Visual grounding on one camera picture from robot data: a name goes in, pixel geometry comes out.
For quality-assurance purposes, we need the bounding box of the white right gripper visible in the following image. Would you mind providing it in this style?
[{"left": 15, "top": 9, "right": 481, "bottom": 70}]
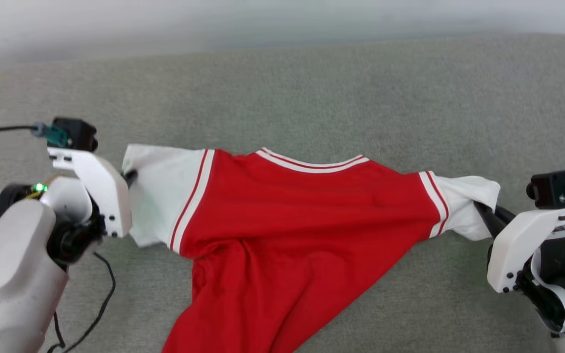
[{"left": 473, "top": 201, "right": 565, "bottom": 294}]

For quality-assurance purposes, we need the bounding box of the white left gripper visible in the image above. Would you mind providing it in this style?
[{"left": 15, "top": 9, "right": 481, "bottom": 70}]
[{"left": 46, "top": 147, "right": 139, "bottom": 269}]

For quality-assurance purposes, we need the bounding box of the red white basketball jersey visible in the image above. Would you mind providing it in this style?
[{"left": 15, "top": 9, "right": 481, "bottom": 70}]
[{"left": 122, "top": 144, "right": 502, "bottom": 353}]

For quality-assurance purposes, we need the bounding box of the grey fabric sofa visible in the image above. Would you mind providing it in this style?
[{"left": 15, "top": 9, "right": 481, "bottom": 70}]
[{"left": 0, "top": 33, "right": 565, "bottom": 353}]

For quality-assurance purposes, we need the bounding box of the teal left camera connector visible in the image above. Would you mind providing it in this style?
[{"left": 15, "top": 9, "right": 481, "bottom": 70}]
[{"left": 31, "top": 122, "right": 71, "bottom": 148}]

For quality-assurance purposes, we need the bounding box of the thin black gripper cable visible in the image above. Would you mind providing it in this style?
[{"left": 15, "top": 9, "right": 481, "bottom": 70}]
[{"left": 46, "top": 251, "right": 117, "bottom": 353}]

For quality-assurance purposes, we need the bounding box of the thin black camera cable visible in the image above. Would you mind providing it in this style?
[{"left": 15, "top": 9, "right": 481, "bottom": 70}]
[{"left": 0, "top": 125, "right": 38, "bottom": 136}]

